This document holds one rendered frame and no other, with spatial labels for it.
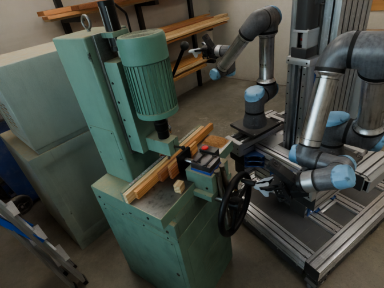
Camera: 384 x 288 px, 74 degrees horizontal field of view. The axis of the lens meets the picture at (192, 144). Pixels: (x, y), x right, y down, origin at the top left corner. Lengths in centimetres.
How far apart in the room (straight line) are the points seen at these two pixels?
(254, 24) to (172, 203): 97
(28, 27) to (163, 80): 239
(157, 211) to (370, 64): 88
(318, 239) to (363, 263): 36
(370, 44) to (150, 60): 68
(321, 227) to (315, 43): 112
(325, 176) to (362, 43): 42
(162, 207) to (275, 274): 106
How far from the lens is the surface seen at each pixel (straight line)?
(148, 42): 91
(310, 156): 102
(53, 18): 279
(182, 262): 132
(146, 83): 95
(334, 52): 98
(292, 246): 175
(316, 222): 189
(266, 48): 158
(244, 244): 200
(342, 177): 90
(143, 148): 118
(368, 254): 212
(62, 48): 121
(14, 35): 318
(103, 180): 146
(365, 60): 97
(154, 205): 106
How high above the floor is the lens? 164
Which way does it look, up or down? 33 degrees down
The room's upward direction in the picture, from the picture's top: 10 degrees counter-clockwise
